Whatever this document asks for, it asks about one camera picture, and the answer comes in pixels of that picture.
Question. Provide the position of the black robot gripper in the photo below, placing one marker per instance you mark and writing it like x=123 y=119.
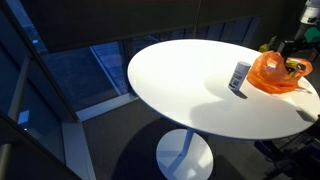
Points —
x=293 y=46

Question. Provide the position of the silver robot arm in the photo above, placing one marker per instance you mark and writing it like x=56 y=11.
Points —
x=311 y=16

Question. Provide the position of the white cylindrical labelled bottle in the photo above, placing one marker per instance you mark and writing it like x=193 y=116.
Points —
x=239 y=75

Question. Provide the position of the orange plastic bag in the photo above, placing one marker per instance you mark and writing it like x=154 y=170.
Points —
x=269 y=73

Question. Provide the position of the yellow object behind table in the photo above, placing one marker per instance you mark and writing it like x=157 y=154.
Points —
x=263 y=48

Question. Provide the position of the dark roller window blind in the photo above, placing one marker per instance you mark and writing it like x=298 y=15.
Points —
x=68 y=24

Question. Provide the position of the white round pedestal table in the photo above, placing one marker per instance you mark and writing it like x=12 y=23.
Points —
x=187 y=82

